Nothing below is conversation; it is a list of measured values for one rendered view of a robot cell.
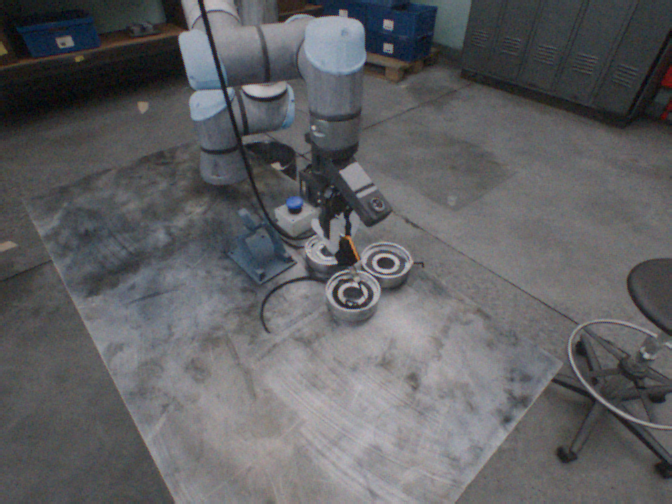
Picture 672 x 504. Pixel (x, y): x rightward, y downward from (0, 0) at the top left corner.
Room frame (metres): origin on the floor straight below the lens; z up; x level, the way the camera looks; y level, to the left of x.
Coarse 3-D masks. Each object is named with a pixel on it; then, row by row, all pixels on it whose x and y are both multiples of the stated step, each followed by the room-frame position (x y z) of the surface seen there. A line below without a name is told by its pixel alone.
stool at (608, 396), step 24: (648, 264) 0.79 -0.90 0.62; (648, 288) 0.70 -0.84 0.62; (648, 312) 0.63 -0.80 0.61; (648, 336) 0.79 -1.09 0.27; (624, 360) 0.68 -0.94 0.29; (648, 360) 0.64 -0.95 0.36; (576, 384) 0.70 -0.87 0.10; (600, 384) 0.70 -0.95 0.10; (624, 384) 0.64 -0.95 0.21; (600, 408) 0.61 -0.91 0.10; (624, 408) 0.61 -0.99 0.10; (648, 408) 0.53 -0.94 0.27; (648, 432) 0.53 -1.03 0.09; (576, 456) 0.48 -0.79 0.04
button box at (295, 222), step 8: (280, 208) 0.75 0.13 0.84; (288, 208) 0.75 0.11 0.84; (304, 208) 0.75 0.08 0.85; (280, 216) 0.73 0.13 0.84; (288, 216) 0.72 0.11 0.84; (296, 216) 0.72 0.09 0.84; (304, 216) 0.72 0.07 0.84; (312, 216) 0.74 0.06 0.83; (280, 224) 0.74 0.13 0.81; (288, 224) 0.71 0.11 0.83; (296, 224) 0.70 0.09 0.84; (304, 224) 0.72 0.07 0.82; (288, 232) 0.71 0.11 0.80; (296, 232) 0.70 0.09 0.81
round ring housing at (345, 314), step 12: (336, 276) 0.54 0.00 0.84; (348, 276) 0.54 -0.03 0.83; (360, 276) 0.54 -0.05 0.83; (348, 288) 0.52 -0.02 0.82; (372, 288) 0.51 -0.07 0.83; (360, 300) 0.48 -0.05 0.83; (372, 300) 0.48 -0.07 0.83; (336, 312) 0.46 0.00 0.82; (348, 312) 0.45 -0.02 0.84; (360, 312) 0.45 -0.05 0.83; (372, 312) 0.46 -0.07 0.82
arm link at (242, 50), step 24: (192, 0) 0.64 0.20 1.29; (216, 0) 0.64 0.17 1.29; (192, 24) 0.61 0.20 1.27; (216, 24) 0.59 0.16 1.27; (240, 24) 0.63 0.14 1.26; (192, 48) 0.55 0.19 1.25; (216, 48) 0.55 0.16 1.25; (240, 48) 0.56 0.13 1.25; (264, 48) 0.57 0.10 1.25; (192, 72) 0.54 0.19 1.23; (216, 72) 0.54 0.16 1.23; (240, 72) 0.56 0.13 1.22; (264, 72) 0.57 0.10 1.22
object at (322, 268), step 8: (312, 240) 0.65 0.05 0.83; (320, 240) 0.65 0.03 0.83; (320, 248) 0.63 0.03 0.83; (320, 256) 0.60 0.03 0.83; (312, 264) 0.58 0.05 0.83; (320, 264) 0.57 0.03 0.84; (328, 264) 0.57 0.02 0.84; (336, 264) 0.57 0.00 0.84; (320, 272) 0.58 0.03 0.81; (328, 272) 0.57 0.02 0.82; (336, 272) 0.58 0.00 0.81
